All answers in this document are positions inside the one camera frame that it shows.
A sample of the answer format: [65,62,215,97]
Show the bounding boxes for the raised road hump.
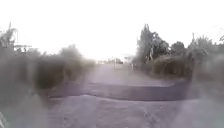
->
[46,80,201,102]

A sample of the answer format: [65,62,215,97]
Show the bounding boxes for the trees and bushes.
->
[131,23,224,88]

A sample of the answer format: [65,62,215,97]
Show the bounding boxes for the low roadside bushes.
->
[0,23,98,101]

